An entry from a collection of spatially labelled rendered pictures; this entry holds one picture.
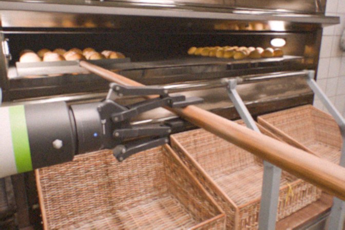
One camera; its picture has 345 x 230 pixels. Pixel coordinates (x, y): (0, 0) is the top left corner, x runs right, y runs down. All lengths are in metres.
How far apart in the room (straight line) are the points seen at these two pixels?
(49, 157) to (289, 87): 1.68
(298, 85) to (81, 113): 1.72
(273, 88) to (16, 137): 1.58
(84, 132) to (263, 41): 2.06
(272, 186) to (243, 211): 0.19
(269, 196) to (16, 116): 0.78
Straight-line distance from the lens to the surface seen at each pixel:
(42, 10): 0.94
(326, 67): 2.23
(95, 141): 0.41
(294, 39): 2.16
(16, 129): 0.38
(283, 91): 1.85
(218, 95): 1.46
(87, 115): 0.40
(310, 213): 1.38
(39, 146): 0.38
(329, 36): 2.22
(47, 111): 0.39
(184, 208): 1.24
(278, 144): 0.35
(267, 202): 0.97
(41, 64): 1.41
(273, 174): 0.92
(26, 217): 1.29
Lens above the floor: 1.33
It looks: 14 degrees down
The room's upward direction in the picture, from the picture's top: straight up
